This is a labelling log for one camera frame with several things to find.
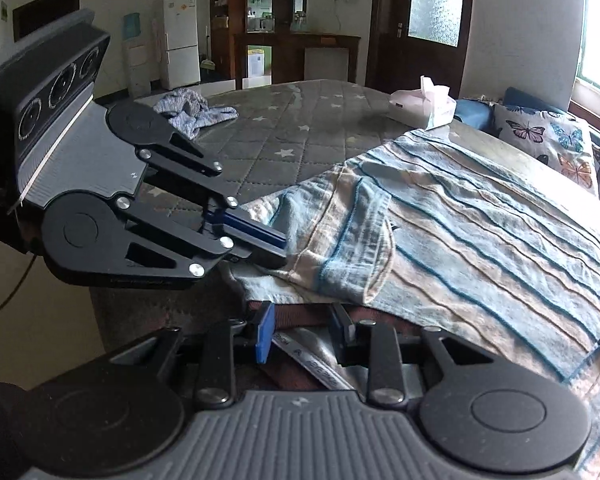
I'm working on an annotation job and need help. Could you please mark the blue beige striped garment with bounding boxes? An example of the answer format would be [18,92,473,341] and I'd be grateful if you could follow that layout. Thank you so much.
[222,130,600,479]

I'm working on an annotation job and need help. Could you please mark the grey star quilted cover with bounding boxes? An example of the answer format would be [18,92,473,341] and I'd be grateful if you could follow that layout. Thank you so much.
[89,78,600,361]

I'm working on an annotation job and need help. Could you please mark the white water dispenser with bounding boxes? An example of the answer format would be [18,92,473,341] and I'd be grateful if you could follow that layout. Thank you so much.
[122,12,151,99]

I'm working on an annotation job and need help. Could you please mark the crumpled blue grey cloth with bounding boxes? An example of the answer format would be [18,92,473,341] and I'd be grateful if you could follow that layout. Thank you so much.
[152,88,239,141]

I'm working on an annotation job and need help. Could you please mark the white refrigerator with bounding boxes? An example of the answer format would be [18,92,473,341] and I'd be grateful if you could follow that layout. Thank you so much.
[160,0,200,90]

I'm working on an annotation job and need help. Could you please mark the dark wooden cabinet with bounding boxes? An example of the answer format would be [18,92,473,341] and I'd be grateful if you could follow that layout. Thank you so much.
[208,0,361,88]

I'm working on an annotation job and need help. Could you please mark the blue sofa bench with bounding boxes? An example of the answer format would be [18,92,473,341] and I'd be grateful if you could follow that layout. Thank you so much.
[454,87,566,136]

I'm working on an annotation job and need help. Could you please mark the dark wooden glass door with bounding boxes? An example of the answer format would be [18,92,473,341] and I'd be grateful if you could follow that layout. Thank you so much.
[365,0,472,98]

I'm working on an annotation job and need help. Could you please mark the butterfly print pillow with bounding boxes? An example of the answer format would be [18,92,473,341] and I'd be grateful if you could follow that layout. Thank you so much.
[493,104,598,196]

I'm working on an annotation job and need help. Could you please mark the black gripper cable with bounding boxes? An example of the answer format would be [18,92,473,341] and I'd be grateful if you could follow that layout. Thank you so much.
[0,251,38,323]

